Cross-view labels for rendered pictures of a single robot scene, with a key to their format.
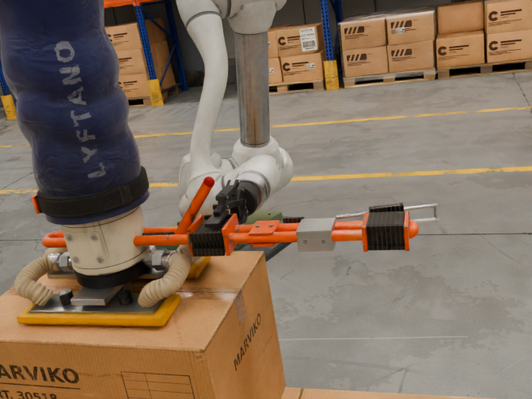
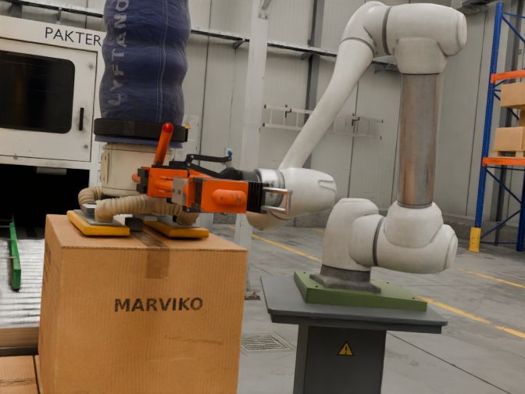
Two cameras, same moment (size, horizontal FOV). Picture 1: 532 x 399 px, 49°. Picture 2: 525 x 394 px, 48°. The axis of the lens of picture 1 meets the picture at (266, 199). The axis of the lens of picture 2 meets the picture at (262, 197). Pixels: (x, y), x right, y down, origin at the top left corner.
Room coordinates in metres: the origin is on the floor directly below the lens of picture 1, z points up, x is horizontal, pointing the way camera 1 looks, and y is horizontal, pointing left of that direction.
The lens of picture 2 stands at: (0.43, -0.96, 1.13)
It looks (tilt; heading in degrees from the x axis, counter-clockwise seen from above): 3 degrees down; 48
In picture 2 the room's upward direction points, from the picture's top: 5 degrees clockwise
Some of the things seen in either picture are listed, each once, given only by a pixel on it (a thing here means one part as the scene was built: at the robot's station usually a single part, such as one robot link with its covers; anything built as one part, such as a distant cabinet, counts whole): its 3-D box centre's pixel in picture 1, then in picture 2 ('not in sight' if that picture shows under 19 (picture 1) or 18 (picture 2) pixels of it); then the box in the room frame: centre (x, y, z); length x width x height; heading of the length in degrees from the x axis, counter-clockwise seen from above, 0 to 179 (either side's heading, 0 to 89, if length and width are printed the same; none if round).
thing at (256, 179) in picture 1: (248, 191); (263, 188); (1.34, 0.04, 1.08); 0.09 x 0.06 x 0.09; 73
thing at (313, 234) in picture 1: (317, 234); (193, 192); (1.06, -0.09, 1.07); 0.07 x 0.07 x 0.04; 73
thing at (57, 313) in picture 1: (96, 302); (95, 216); (1.11, 0.38, 0.98); 0.34 x 0.10 x 0.05; 73
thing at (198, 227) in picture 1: (214, 234); (162, 182); (1.12, 0.12, 1.08); 0.10 x 0.08 x 0.06; 163
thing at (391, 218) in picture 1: (386, 231); (216, 195); (1.01, -0.22, 1.08); 0.08 x 0.07 x 0.05; 73
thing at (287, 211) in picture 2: (359, 218); (238, 194); (1.09, -0.18, 1.08); 0.31 x 0.03 x 0.05; 85
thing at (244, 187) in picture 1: (240, 203); (233, 185); (1.27, 0.06, 1.08); 0.09 x 0.07 x 0.08; 163
